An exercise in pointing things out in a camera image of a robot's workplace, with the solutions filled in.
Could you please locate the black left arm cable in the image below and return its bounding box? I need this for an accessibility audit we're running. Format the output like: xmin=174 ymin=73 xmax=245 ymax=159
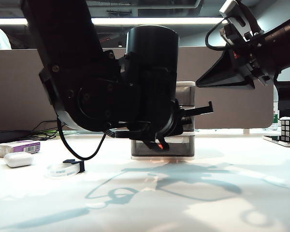
xmin=56 ymin=113 xmax=109 ymax=160

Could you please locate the white earbuds case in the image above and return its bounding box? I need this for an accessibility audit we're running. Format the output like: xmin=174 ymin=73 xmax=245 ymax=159
xmin=3 ymin=152 xmax=34 ymax=169

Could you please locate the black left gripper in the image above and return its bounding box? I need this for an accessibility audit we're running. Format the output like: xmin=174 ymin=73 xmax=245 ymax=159
xmin=170 ymin=98 xmax=214 ymax=137

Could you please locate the clear plastic bottle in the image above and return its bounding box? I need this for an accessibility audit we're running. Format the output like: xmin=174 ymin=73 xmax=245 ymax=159
xmin=273 ymin=101 xmax=280 ymax=128

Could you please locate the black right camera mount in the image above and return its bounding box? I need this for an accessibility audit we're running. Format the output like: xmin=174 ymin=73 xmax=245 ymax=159
xmin=226 ymin=0 xmax=265 ymax=43

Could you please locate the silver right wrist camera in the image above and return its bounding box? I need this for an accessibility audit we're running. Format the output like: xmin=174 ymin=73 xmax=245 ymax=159
xmin=218 ymin=0 xmax=238 ymax=18

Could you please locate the black cable bundle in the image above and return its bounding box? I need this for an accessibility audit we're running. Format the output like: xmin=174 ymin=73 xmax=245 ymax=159
xmin=30 ymin=120 xmax=61 ymax=141

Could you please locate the brown desk partition panel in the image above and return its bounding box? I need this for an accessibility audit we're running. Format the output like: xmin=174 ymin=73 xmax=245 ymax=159
xmin=0 ymin=47 xmax=274 ymax=132

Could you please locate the transparent tape roll blue cutter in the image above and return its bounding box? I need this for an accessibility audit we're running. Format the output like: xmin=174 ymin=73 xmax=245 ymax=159
xmin=47 ymin=159 xmax=87 ymax=179

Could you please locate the long ceiling light strip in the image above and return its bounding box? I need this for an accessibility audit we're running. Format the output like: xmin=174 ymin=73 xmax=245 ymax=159
xmin=0 ymin=17 xmax=229 ymax=27

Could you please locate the black right camera cable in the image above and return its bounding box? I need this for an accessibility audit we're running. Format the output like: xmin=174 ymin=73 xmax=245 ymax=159
xmin=204 ymin=18 xmax=232 ymax=52

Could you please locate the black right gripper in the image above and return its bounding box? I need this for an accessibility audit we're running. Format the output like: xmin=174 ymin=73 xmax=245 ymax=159
xmin=195 ymin=33 xmax=280 ymax=91

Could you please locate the white drawer cabinet frame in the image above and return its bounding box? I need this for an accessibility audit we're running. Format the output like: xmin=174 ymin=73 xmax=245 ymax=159
xmin=131 ymin=81 xmax=196 ymax=160

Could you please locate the purple white small box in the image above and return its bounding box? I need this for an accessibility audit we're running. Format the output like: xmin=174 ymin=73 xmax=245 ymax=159
xmin=0 ymin=141 xmax=41 ymax=158

